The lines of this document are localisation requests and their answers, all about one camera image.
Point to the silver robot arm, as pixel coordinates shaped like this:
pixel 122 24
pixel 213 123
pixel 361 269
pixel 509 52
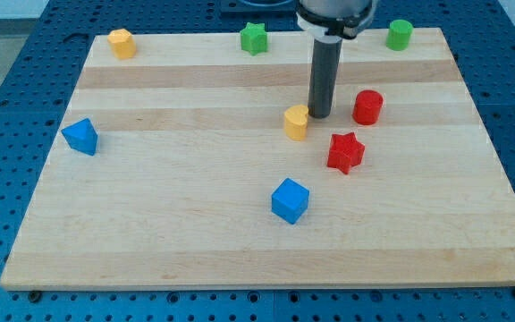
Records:
pixel 330 21

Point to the light wooden board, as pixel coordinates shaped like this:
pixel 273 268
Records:
pixel 191 147

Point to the blue triangle block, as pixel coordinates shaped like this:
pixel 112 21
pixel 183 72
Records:
pixel 81 136

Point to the red cylinder block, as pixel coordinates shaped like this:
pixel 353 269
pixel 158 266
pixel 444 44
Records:
pixel 367 107

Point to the red star block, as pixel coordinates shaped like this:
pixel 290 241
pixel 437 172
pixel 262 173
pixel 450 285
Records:
pixel 345 152

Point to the yellow heart block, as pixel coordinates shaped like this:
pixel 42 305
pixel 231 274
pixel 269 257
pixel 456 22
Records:
pixel 295 122

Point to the yellow hexagon block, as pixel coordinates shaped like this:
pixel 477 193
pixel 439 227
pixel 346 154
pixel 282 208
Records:
pixel 122 44

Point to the green star block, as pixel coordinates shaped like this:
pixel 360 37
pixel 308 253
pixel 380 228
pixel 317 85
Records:
pixel 254 38

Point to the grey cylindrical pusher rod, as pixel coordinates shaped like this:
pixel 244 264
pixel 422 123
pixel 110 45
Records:
pixel 324 67

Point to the blue cube block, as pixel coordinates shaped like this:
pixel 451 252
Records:
pixel 290 201

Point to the green cylinder block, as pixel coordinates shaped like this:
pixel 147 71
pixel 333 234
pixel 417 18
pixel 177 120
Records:
pixel 399 34

